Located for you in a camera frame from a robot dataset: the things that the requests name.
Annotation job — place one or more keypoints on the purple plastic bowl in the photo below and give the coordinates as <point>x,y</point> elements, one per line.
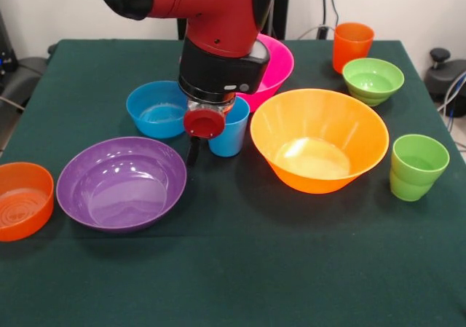
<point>120,203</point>

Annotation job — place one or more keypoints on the dark equipment box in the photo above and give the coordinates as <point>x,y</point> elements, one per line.
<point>5,61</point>

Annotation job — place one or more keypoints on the orange plastic bowl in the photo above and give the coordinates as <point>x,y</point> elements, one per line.
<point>22,217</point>

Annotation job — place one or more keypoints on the yellow plastic bowl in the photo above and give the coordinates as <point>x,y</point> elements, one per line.
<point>360,137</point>

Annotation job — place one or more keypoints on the blue plastic cup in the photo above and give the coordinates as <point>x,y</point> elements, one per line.
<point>233,141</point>

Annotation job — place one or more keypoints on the pink plastic bowl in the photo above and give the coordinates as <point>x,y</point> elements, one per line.
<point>280,65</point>

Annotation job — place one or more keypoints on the green plastic bowl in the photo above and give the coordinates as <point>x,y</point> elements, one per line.
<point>373,86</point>

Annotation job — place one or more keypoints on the grey chair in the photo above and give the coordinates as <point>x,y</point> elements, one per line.
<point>22,75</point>

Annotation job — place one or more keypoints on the blue plastic bowl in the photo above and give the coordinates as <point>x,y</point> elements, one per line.
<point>153,123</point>

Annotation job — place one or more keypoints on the orange plastic cup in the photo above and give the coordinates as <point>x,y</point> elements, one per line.
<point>351,44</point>

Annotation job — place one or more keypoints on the dark green tablecloth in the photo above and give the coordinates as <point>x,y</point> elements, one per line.
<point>255,268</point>

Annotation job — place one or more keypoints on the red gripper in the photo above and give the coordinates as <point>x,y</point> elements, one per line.
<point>204,123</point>

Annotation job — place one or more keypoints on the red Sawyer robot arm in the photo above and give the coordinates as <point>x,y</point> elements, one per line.
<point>218,14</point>

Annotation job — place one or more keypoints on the green plastic cup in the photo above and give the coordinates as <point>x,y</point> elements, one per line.
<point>415,185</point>

